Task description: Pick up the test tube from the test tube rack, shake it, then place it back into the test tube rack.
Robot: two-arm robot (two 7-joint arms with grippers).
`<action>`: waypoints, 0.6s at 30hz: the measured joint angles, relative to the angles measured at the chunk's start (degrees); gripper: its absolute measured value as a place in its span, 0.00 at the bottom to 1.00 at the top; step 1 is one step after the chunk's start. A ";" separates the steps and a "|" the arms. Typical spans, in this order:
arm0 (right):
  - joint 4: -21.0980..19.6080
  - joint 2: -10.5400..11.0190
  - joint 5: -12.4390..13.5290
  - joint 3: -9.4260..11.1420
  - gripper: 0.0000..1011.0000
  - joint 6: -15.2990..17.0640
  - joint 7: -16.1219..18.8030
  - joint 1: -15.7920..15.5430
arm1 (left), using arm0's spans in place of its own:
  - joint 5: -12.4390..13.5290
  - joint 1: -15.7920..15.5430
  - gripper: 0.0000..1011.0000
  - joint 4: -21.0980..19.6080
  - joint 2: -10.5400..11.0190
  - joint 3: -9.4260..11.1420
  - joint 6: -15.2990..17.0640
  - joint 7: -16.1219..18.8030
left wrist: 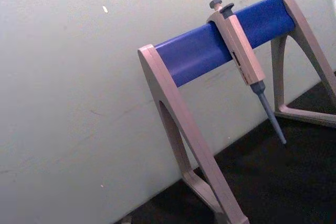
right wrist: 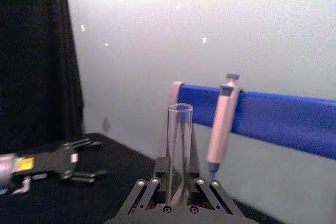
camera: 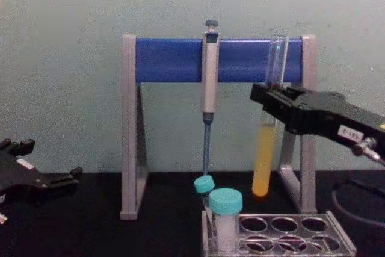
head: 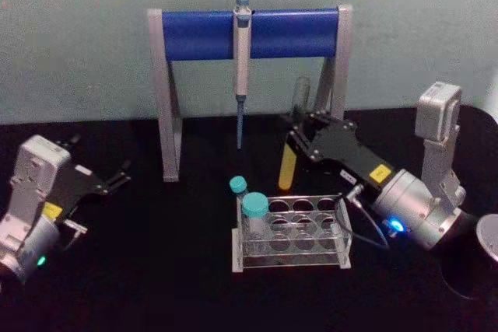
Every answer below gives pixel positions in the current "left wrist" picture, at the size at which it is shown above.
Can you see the beige pipette with grey tip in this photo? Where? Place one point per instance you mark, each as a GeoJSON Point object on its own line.
{"type": "Point", "coordinates": [242, 51]}

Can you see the black table cloth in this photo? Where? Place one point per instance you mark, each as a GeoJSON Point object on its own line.
{"type": "Point", "coordinates": [275, 176]}

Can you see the pipette stand with blue bar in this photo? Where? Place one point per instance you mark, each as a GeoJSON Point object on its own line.
{"type": "Point", "coordinates": [199, 51]}

